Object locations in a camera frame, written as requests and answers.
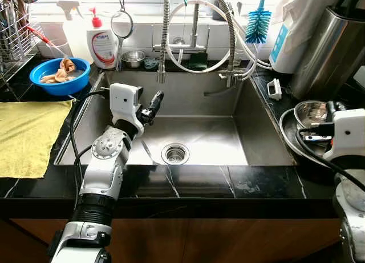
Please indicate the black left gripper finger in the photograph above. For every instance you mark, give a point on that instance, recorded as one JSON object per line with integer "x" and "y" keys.
{"x": 157, "y": 102}

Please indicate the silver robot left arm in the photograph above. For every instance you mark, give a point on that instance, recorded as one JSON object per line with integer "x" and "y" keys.
{"x": 105, "y": 160}

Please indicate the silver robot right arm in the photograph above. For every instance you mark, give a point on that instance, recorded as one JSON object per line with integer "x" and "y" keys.
{"x": 351, "y": 206}

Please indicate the steel spring kitchen faucet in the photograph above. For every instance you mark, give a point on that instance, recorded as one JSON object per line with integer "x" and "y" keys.
{"x": 164, "y": 40}

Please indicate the stainless steel kitchen sink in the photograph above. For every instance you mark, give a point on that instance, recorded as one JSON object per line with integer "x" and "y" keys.
{"x": 217, "y": 132}

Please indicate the stainless steel mixing bowl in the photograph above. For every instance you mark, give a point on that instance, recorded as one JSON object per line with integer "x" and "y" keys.
{"x": 311, "y": 112}

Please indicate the large stainless steel plate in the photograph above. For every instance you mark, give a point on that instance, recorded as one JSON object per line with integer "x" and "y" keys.
{"x": 290, "y": 138}

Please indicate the small clear glass cup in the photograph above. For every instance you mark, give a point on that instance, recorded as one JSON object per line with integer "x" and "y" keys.
{"x": 151, "y": 63}

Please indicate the steel sink drain strainer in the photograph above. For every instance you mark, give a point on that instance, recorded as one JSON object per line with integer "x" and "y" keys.
{"x": 175, "y": 153}

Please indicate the small stainless steel bowl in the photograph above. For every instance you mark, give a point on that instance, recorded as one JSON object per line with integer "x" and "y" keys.
{"x": 133, "y": 59}

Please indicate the stainless steel knife block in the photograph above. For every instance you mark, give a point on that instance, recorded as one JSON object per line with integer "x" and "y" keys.
{"x": 328, "y": 52}

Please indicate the dark green sponge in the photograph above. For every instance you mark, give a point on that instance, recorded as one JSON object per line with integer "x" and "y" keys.
{"x": 197, "y": 61}

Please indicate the small white plastic holder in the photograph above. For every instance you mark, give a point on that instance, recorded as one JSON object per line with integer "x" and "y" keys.
{"x": 274, "y": 89}

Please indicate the white dish soap pump bottle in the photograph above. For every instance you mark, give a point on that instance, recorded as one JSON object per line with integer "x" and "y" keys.
{"x": 101, "y": 47}

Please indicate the white container blue label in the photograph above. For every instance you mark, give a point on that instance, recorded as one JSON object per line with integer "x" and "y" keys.
{"x": 293, "y": 40}

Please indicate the blue plastic bowl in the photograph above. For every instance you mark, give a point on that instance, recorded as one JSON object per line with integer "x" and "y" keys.
{"x": 68, "y": 87}

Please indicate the beige food pieces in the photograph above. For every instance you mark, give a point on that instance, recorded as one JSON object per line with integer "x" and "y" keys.
{"x": 61, "y": 72}

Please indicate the white spray bottle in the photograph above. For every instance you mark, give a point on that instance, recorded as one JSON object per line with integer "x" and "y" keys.
{"x": 77, "y": 37}

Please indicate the blue bottle brush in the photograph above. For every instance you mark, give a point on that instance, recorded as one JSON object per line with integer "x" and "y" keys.
{"x": 258, "y": 26}

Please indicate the yellow dish cloth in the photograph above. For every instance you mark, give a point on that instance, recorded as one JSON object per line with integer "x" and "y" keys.
{"x": 28, "y": 137}

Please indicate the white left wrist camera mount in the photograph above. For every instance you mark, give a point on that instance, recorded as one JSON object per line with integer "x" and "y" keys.
{"x": 124, "y": 103}

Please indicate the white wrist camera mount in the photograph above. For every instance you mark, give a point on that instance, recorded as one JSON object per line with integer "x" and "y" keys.
{"x": 124, "y": 103}
{"x": 348, "y": 134}

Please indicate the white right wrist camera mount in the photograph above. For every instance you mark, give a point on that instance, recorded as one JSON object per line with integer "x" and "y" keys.
{"x": 348, "y": 134}

